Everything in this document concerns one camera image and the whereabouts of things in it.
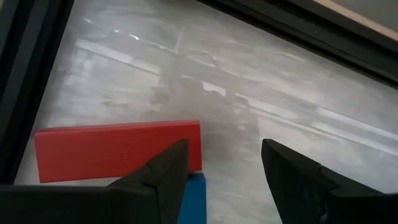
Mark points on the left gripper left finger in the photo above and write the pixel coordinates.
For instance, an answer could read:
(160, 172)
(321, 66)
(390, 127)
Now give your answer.
(155, 193)

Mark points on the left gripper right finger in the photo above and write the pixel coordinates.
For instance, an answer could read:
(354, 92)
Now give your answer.
(295, 186)

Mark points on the blue rectangular block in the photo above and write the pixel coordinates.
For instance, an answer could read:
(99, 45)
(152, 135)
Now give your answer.
(194, 199)

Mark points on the red rectangular block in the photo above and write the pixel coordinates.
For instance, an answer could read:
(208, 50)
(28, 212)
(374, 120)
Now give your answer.
(109, 149)

